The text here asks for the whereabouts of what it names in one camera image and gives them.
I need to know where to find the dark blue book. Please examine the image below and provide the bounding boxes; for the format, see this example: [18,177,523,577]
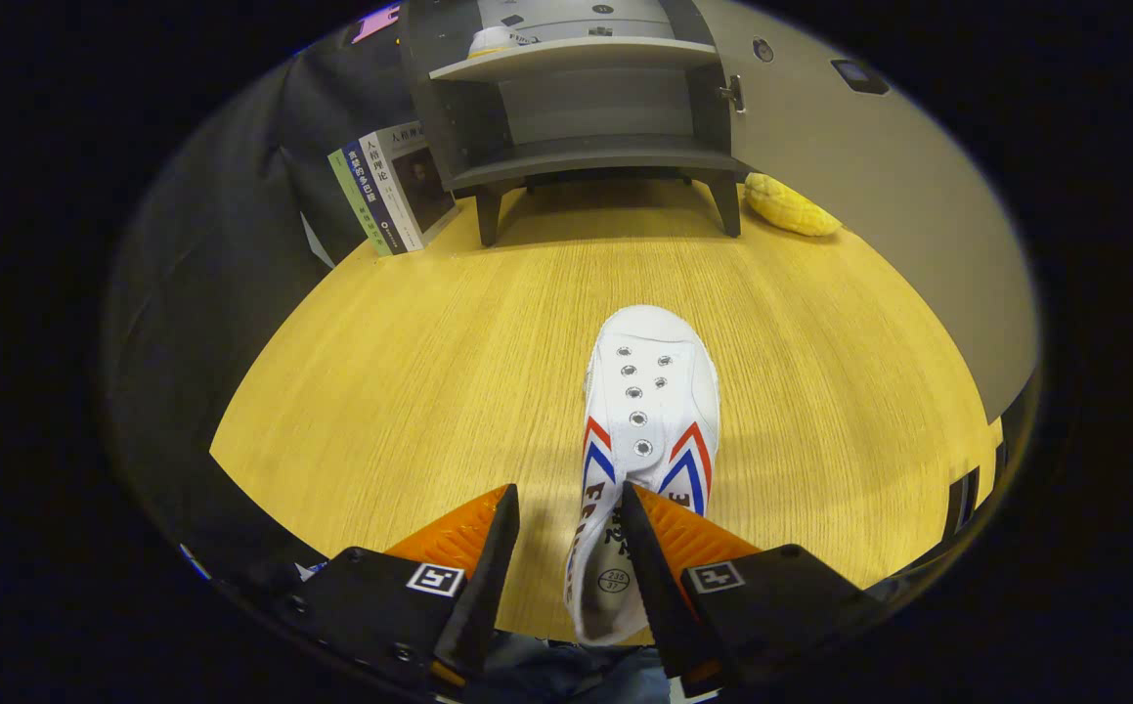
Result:
[341,137,411,253]

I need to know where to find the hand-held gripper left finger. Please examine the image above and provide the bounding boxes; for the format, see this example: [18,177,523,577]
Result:
[278,483,521,697]

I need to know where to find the white book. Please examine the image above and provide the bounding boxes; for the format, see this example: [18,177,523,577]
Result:
[370,121,459,252]

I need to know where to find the yellow plush toy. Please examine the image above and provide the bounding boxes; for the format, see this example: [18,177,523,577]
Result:
[744,173,843,238]

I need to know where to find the black backdrop cloth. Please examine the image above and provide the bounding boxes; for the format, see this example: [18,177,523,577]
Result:
[102,5,450,607]

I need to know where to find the green book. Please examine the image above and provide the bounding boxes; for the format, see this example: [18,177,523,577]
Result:
[327,147,394,257]

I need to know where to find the beige shoe cabinet door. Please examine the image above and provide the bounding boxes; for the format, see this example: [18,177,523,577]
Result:
[693,0,1038,423]

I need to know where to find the white striped shoe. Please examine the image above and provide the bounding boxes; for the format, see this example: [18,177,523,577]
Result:
[467,26,544,59]
[564,304,721,647]

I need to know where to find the person's blue jeans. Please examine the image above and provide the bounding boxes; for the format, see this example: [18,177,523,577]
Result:
[468,631,675,704]

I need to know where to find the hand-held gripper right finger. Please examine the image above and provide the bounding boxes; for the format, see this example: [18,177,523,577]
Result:
[619,481,885,699]

